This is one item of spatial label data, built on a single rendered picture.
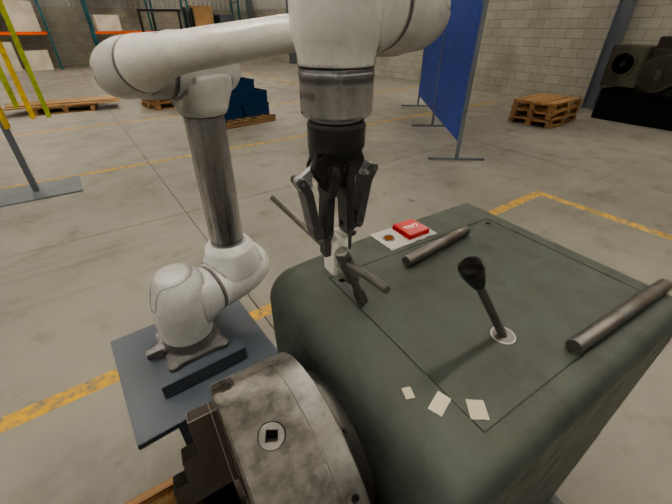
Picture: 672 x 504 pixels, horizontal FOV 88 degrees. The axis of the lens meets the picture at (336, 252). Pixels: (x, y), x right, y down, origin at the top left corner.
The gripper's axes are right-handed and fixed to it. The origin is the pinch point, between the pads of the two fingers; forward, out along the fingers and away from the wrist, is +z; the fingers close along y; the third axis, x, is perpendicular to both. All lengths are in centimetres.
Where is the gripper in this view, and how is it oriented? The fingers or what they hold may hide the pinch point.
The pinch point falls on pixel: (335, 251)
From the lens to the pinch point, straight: 54.9
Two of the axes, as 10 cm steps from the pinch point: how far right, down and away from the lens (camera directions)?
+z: 0.0, 8.4, 5.5
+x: 5.3, 4.6, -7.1
